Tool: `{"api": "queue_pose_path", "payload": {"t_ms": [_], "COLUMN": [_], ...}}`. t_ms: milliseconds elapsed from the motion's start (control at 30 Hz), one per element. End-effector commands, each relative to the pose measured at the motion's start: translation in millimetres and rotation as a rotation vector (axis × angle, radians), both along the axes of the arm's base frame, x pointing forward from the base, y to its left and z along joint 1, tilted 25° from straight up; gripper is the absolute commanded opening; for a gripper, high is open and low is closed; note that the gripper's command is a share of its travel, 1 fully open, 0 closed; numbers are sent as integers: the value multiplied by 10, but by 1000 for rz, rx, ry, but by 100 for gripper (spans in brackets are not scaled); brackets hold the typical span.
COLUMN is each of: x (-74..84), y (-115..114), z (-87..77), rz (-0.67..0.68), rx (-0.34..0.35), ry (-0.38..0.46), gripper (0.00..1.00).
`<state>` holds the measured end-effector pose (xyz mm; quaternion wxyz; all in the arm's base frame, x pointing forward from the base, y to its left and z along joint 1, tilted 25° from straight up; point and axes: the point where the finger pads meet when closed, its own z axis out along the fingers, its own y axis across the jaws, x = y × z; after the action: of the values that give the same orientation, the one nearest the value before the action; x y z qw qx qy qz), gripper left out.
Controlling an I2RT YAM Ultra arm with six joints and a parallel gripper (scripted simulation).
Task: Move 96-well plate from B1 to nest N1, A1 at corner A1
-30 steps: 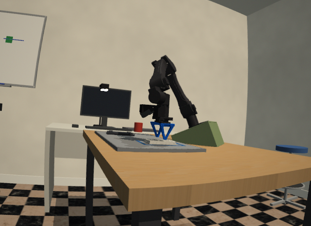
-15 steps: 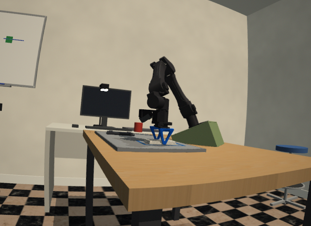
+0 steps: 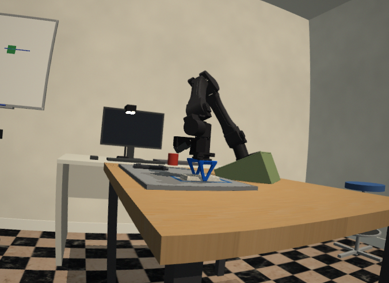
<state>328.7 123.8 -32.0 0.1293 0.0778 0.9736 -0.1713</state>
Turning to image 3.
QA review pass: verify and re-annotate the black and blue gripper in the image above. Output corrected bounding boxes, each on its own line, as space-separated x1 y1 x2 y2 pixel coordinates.
187 137 217 181

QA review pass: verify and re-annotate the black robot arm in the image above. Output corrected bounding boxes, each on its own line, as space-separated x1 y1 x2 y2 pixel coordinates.
173 71 256 160

